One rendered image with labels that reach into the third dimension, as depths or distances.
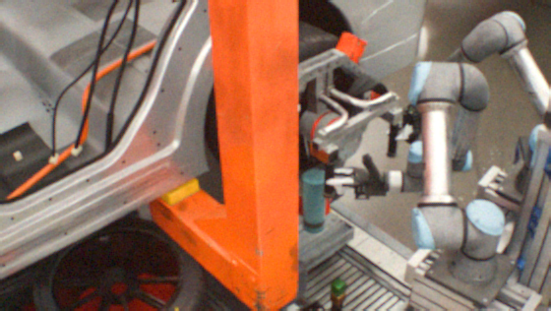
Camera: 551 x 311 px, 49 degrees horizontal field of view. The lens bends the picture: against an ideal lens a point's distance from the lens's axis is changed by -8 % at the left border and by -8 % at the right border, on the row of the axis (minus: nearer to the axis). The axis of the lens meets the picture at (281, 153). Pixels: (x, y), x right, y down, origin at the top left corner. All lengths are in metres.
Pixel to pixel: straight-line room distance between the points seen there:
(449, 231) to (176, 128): 1.00
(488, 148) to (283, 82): 2.42
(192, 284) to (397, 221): 1.34
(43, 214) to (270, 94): 0.87
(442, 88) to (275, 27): 0.54
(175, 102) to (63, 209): 0.52
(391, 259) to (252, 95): 1.58
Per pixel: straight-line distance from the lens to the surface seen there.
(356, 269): 2.98
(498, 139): 4.03
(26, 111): 2.80
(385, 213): 3.36
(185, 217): 2.33
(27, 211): 2.10
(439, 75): 1.86
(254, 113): 1.64
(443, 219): 1.80
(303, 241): 2.86
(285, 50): 1.63
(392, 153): 2.47
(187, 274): 2.38
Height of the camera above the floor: 2.23
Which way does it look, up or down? 37 degrees down
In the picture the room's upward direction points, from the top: 1 degrees counter-clockwise
